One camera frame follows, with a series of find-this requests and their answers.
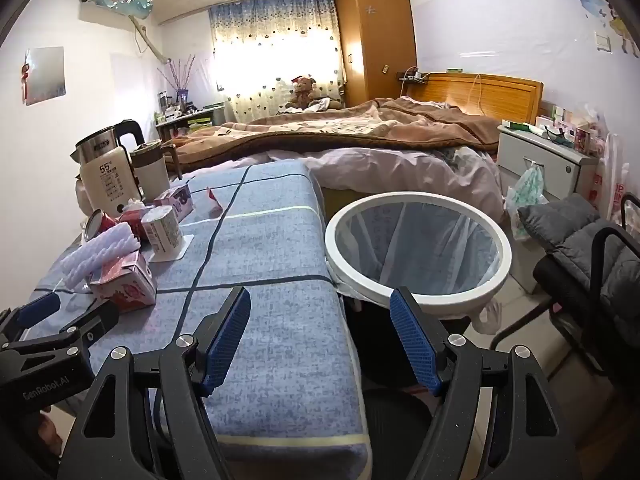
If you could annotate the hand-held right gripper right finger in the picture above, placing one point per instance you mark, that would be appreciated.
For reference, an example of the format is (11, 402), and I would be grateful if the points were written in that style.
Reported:
(412, 340)

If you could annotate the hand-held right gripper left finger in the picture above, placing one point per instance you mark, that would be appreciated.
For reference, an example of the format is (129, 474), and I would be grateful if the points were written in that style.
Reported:
(225, 340)

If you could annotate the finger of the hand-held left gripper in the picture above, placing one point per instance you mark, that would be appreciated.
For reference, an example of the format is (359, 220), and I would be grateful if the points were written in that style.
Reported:
(95, 317)
(37, 307)

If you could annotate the pink white milk carton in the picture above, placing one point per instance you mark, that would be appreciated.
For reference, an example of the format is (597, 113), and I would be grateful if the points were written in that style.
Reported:
(125, 287)

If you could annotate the white round trash bin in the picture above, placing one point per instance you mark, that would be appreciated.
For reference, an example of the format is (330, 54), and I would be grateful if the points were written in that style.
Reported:
(450, 302)

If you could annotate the red drink can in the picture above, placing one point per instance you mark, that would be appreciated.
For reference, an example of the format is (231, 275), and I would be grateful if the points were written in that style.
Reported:
(102, 222)

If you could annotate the translucent bin liner bag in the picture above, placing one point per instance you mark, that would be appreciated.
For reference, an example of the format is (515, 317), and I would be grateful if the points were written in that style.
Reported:
(425, 240)

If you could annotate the red carton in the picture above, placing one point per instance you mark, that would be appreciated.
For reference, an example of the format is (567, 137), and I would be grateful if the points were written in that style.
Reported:
(132, 220)

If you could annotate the white paper cup green print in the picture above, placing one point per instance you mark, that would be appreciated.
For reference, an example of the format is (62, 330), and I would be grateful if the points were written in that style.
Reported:
(162, 230)

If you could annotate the white tissue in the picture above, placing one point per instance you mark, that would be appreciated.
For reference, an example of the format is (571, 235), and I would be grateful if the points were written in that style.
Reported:
(134, 205)

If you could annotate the purple drink carton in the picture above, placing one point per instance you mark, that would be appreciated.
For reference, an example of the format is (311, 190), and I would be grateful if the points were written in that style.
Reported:
(177, 202)

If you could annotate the small red paper scrap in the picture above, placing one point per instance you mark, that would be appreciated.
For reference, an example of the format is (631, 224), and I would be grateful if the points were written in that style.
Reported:
(212, 199)

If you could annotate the blue plaid tablecloth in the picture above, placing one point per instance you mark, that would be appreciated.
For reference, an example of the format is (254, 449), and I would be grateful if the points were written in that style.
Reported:
(260, 240)

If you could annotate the steel and beige electric kettle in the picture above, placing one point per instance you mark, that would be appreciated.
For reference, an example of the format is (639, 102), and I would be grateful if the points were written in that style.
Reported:
(107, 180)

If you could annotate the beige mug with brown lid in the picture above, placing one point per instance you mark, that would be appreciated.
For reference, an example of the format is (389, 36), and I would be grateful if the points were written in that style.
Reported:
(150, 175)

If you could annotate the green white plastic bag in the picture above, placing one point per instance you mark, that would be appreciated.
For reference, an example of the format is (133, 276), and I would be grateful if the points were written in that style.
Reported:
(527, 190)

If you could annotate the grey cushioned black chair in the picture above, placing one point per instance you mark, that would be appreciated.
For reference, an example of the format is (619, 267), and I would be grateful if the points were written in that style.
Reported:
(575, 240)

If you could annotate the white nightstand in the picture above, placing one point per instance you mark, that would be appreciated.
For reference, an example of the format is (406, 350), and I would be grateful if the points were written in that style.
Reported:
(550, 170)

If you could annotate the brown blanket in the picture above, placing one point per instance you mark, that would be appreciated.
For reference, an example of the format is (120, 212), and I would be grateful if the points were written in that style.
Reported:
(350, 130)

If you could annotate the cluttered desk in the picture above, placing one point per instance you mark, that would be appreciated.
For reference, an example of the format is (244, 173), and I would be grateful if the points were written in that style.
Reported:
(190, 120)

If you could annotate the red hanging ornament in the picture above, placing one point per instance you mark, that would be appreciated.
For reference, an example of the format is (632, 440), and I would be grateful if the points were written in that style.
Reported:
(25, 80)

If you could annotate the white cloth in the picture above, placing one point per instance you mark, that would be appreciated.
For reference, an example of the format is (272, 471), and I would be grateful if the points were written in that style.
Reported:
(325, 104)

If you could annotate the purple flower branches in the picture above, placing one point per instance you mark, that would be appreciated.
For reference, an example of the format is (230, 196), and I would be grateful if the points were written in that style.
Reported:
(177, 77)

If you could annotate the red white plastic bags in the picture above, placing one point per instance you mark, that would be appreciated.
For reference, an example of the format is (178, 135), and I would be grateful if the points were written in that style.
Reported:
(612, 180)

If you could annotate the brown teddy bear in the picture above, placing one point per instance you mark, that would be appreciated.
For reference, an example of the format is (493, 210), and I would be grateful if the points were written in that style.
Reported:
(302, 92)

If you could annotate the wooden bed headboard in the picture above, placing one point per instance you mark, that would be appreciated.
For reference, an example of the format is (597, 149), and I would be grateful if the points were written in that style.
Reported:
(500, 95)

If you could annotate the power strip with plugs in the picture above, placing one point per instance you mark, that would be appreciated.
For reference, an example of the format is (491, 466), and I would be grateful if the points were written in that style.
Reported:
(411, 77)

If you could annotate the pile of small boxes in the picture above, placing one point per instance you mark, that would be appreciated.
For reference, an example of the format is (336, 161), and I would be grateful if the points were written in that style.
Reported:
(570, 125)

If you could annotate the wrapped air conditioner pipe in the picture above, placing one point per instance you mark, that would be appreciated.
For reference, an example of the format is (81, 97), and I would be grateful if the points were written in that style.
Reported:
(145, 40)

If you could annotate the wooden wardrobe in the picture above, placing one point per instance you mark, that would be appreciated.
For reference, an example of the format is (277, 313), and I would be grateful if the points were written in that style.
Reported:
(375, 35)

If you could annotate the blue and cream patterned curtain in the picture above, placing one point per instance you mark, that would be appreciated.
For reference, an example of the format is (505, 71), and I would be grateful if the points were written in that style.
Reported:
(240, 25)

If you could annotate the shiny wall sheet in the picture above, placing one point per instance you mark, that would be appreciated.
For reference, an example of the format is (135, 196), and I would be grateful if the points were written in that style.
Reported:
(47, 75)

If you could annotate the white wall switch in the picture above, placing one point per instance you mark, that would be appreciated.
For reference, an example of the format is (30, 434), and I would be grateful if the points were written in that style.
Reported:
(603, 41)

